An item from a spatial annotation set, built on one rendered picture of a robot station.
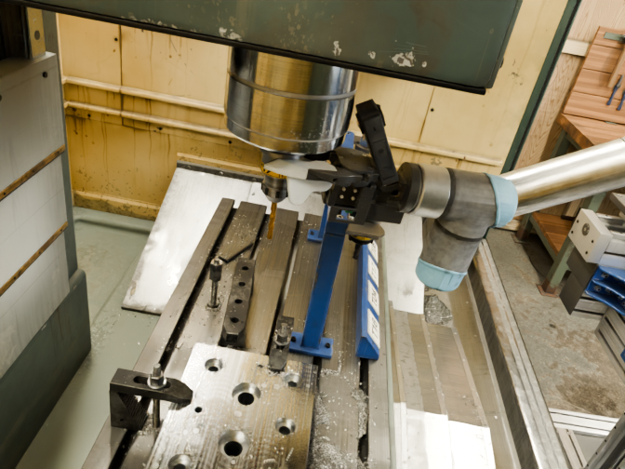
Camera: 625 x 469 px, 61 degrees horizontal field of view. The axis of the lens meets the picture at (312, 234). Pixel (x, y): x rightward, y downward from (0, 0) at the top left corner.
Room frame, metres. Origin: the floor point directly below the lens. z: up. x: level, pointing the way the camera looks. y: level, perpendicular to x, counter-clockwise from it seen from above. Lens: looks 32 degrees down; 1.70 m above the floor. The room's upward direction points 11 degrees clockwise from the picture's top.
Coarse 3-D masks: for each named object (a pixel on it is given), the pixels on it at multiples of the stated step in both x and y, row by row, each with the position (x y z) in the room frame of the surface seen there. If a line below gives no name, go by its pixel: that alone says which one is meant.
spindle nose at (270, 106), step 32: (256, 64) 0.57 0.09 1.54; (288, 64) 0.56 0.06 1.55; (320, 64) 0.57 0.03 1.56; (224, 96) 0.62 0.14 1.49; (256, 96) 0.57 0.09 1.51; (288, 96) 0.57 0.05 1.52; (320, 96) 0.58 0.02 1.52; (352, 96) 0.62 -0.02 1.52; (256, 128) 0.57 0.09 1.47; (288, 128) 0.57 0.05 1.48; (320, 128) 0.58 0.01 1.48
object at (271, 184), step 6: (264, 180) 0.64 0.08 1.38; (270, 180) 0.63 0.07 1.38; (276, 180) 0.63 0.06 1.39; (282, 180) 0.63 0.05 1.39; (264, 186) 0.63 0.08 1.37; (270, 186) 0.63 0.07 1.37; (276, 186) 0.63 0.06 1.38; (282, 186) 0.63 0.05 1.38; (264, 192) 0.63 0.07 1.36; (270, 192) 0.63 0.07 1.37; (276, 192) 0.62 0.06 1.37; (282, 192) 0.63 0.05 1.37; (270, 198) 0.63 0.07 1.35; (276, 198) 0.63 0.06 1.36; (282, 198) 0.63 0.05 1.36
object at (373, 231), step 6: (366, 222) 0.86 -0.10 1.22; (348, 228) 0.83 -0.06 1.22; (354, 228) 0.83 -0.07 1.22; (360, 228) 0.84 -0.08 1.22; (366, 228) 0.84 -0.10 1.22; (372, 228) 0.85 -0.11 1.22; (378, 228) 0.85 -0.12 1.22; (354, 234) 0.82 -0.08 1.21; (360, 234) 0.82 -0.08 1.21; (366, 234) 0.82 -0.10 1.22; (372, 234) 0.82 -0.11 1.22; (378, 234) 0.83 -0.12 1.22; (384, 234) 0.84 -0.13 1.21
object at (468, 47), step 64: (0, 0) 0.52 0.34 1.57; (64, 0) 0.52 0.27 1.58; (128, 0) 0.52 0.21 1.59; (192, 0) 0.52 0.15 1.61; (256, 0) 0.52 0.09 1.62; (320, 0) 0.52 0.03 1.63; (384, 0) 0.52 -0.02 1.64; (448, 0) 0.52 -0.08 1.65; (512, 0) 0.52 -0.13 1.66; (384, 64) 0.52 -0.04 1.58; (448, 64) 0.52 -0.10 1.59
